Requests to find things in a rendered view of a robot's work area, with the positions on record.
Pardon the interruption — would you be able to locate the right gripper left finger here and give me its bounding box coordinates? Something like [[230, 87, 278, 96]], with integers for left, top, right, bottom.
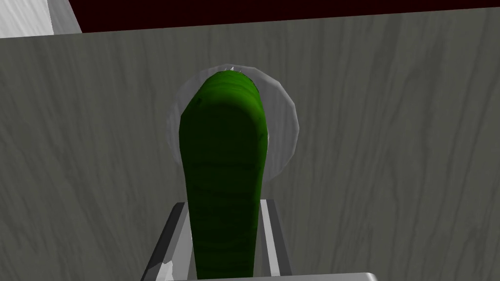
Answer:
[[141, 201, 196, 281]]

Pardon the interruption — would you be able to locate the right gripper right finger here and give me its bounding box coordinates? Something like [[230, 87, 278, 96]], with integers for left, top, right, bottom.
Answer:
[[259, 199, 293, 278]]

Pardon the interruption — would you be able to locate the green cucumber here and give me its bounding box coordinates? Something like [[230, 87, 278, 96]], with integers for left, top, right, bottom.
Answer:
[[178, 70, 270, 281]]

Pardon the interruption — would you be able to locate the pale grey round plate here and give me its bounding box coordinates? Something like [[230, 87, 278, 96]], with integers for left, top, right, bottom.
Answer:
[[166, 64, 300, 184]]

